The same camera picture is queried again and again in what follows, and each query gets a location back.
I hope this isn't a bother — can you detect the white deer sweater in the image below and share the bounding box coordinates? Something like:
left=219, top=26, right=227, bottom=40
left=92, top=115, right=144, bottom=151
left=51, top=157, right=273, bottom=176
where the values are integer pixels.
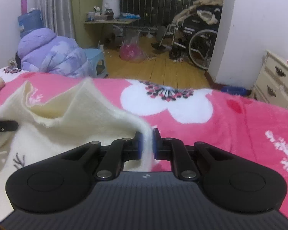
left=0, top=77, right=154, bottom=223

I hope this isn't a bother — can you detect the fur trimmed dark coat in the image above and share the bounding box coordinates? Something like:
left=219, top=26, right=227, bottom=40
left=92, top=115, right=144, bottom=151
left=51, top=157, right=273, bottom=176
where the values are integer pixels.
left=174, top=0, right=225, bottom=25

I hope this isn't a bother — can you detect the olive green wardrobe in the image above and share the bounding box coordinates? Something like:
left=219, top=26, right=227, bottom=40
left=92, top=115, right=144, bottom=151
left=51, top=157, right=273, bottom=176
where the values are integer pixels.
left=71, top=0, right=108, bottom=48

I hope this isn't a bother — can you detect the wooden folding table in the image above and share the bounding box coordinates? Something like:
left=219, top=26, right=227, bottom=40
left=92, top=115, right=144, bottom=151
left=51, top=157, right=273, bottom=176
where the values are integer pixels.
left=84, top=18, right=141, bottom=48

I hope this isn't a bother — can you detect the pink floral blanket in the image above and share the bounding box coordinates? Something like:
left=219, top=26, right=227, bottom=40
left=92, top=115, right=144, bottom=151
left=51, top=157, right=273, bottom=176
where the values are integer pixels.
left=0, top=66, right=288, bottom=223

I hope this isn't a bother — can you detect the white plastic barrel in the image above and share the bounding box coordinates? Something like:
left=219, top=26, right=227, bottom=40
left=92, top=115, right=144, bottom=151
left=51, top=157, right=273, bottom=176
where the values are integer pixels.
left=102, top=0, right=120, bottom=20

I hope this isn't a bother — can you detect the metal railing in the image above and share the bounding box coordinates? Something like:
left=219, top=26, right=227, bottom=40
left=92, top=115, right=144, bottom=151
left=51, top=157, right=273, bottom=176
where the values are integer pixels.
left=115, top=0, right=207, bottom=29

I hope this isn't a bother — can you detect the pink plastic bag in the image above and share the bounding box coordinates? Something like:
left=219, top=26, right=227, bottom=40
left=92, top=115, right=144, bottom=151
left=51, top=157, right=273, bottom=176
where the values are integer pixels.
left=119, top=31, right=144, bottom=63

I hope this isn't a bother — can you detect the black wheelchair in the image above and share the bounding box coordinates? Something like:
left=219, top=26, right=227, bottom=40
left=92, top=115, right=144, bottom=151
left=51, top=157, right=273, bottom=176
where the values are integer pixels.
left=151, top=3, right=219, bottom=70

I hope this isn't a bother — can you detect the cream nightstand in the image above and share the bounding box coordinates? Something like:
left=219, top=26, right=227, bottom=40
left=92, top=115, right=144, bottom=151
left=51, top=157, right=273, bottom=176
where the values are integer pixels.
left=251, top=50, right=288, bottom=112

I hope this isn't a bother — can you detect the blue plastic bag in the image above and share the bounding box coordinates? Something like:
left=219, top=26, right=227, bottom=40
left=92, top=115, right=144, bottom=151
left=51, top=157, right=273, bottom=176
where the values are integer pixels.
left=121, top=12, right=141, bottom=20

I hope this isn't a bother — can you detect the grey curtain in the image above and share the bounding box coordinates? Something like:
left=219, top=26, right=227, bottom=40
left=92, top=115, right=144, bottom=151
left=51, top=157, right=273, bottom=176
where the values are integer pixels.
left=35, top=0, right=75, bottom=39

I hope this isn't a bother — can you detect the purple down jacket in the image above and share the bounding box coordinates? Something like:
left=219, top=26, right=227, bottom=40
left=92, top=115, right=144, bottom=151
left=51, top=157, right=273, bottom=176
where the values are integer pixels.
left=17, top=27, right=92, bottom=78

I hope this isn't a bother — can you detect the blue plastic stool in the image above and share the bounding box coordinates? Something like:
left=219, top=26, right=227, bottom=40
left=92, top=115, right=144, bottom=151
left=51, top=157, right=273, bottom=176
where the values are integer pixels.
left=83, top=48, right=108, bottom=78

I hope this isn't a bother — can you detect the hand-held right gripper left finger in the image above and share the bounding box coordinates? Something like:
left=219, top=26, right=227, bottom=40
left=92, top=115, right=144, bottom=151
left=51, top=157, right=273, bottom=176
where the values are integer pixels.
left=62, top=131, right=143, bottom=182

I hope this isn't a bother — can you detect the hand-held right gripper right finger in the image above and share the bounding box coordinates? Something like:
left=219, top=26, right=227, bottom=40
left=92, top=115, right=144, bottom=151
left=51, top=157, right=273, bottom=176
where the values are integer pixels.
left=153, top=129, right=233, bottom=182

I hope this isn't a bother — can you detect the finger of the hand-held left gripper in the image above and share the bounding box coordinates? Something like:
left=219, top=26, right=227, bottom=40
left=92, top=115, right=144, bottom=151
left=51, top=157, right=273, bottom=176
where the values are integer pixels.
left=0, top=120, right=19, bottom=145

